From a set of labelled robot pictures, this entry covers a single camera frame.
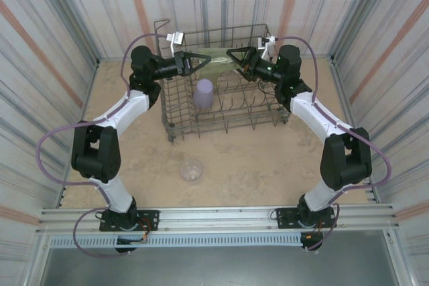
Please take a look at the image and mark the pale green frosted cup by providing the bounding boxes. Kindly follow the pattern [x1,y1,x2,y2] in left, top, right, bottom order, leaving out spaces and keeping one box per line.
[198,52,222,80]

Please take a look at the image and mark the lavender plastic cup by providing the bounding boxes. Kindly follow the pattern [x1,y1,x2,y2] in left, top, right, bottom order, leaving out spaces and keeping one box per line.
[192,78,215,110]

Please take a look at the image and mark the grey wire dish rack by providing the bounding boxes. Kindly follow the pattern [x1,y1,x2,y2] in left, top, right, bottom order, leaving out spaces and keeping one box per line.
[153,19,291,145]

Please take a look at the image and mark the clear round glass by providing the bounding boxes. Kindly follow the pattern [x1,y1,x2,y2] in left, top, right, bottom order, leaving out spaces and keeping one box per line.
[178,158,204,185]

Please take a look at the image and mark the grey metal panel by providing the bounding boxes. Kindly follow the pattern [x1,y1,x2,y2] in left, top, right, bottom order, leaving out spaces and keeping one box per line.
[23,247,416,286]

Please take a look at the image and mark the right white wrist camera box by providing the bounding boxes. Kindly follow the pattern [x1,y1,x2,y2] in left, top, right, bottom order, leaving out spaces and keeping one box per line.
[257,35,278,61]

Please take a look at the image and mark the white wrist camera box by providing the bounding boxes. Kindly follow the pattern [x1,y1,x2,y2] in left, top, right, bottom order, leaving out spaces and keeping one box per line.
[166,31,186,56]
[257,35,278,61]

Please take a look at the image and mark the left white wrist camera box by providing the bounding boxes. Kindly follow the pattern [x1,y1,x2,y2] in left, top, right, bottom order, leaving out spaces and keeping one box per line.
[166,31,186,56]

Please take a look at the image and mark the aluminium mounting rail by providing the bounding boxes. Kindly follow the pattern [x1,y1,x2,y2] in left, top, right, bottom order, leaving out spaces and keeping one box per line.
[35,204,402,233]

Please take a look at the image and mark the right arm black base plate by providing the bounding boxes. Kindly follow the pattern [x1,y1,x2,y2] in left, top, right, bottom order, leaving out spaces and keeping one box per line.
[276,206,337,230]

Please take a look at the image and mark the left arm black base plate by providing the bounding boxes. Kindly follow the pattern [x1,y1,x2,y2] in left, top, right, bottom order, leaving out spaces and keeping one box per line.
[99,210,160,232]

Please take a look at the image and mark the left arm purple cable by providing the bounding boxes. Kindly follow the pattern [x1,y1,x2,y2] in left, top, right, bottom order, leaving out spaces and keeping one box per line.
[36,33,170,258]

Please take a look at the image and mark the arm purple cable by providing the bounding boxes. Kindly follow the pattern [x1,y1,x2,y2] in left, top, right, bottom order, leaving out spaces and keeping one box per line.
[273,36,393,253]
[36,33,170,258]

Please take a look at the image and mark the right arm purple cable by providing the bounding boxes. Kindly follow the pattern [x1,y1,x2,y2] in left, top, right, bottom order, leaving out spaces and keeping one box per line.
[273,36,393,253]

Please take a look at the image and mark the slotted grey cable tray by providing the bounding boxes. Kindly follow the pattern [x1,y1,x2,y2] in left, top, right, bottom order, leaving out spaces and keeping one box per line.
[48,234,304,249]

